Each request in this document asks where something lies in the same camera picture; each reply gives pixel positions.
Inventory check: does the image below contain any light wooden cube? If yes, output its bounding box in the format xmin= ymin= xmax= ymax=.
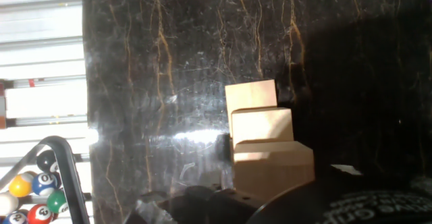
xmin=231 ymin=107 xmax=295 ymax=148
xmin=232 ymin=140 xmax=316 ymax=202
xmin=225 ymin=79 xmax=278 ymax=138

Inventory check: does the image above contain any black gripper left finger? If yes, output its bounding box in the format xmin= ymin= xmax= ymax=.
xmin=123 ymin=184 xmax=269 ymax=224

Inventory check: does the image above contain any green billiard ball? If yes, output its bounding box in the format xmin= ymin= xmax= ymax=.
xmin=46 ymin=189 xmax=70 ymax=214

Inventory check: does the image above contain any white billiard ball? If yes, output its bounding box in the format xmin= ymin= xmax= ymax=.
xmin=0 ymin=192 xmax=20 ymax=217

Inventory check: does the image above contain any black triangle ball tray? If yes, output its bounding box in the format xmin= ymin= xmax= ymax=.
xmin=0 ymin=135 xmax=90 ymax=224

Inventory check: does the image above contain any black billiard ball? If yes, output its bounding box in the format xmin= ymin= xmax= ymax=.
xmin=36 ymin=149 xmax=60 ymax=173

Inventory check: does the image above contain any red billiard ball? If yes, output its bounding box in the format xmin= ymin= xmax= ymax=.
xmin=26 ymin=203 xmax=55 ymax=224

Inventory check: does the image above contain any dark marble pattern mat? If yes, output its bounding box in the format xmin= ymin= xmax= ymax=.
xmin=80 ymin=0 xmax=432 ymax=224

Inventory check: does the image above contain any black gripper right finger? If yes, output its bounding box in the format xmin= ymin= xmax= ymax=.
xmin=330 ymin=164 xmax=364 ymax=177

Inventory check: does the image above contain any yellow billiard ball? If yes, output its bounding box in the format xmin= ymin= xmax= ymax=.
xmin=8 ymin=173 xmax=34 ymax=198

